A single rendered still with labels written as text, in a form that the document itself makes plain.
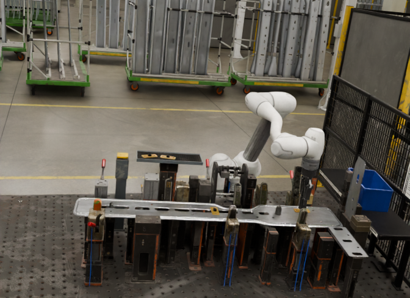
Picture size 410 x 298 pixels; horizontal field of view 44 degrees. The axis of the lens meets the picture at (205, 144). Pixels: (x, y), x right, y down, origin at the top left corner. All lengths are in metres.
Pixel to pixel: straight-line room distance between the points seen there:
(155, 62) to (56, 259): 7.04
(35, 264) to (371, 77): 3.56
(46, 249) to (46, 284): 0.32
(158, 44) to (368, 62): 5.11
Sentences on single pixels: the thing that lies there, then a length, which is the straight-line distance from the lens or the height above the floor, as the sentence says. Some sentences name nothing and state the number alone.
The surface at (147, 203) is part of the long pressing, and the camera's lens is 2.68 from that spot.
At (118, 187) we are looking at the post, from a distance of 2.91.
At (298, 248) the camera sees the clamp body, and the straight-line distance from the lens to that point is 2.58.
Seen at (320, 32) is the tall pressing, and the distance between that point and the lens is 10.75.
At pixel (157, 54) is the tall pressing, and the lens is 9.48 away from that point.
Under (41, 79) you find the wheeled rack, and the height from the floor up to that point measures 0.28.
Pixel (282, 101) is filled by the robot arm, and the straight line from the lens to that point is 3.07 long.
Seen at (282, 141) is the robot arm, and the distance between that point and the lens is 2.49.
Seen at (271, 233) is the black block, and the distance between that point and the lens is 2.55.
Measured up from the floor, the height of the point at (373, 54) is 1.61.
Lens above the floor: 2.16
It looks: 18 degrees down
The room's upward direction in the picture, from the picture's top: 6 degrees clockwise
